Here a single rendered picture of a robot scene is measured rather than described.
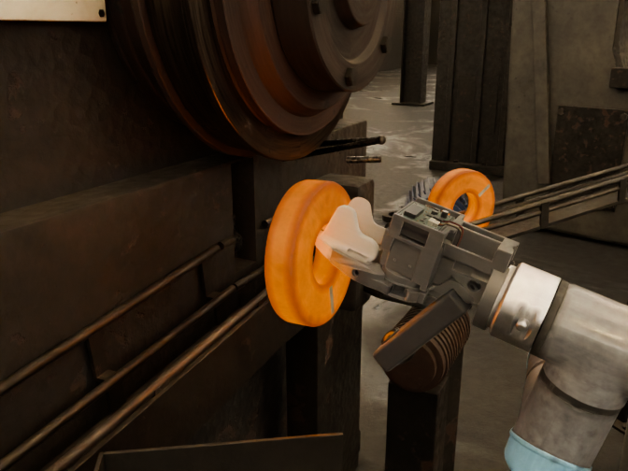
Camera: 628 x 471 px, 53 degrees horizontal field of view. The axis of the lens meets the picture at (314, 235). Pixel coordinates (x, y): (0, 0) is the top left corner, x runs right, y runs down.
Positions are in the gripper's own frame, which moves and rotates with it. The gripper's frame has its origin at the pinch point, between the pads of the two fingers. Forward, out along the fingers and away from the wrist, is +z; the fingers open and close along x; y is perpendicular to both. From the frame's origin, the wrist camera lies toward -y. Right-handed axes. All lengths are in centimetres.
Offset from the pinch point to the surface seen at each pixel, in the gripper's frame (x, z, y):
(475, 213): -70, -5, -15
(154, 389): 12.7, 8.2, -18.1
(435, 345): -44, -10, -31
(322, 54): -10.0, 8.6, 16.6
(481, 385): -121, -18, -83
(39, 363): 19.7, 17.3, -16.0
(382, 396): -100, 6, -89
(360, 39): -23.1, 9.9, 17.7
